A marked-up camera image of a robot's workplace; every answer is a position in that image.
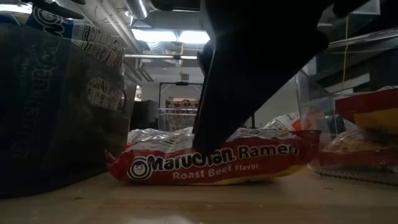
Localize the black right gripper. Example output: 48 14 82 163
191 0 371 156

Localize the blue Maruchan noodle pack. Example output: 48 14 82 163
86 77 126 111
70 37 126 74
0 34 74 162
26 6 109 47

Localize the red Maruchan noodle pack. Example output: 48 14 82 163
104 126 323 187
318 129 398 170
335 88 398 133

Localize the clear plastic bin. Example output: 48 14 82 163
157 107 200 132
294 27 398 187

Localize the long tube light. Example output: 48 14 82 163
124 53 198 60

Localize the ceiling light panel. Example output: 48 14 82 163
132 28 211 44

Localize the black cabinet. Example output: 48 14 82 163
129 99 160 131

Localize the silver ventilation duct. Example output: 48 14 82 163
126 0 150 20

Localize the yellow hanging cable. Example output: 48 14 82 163
341 15 349 94

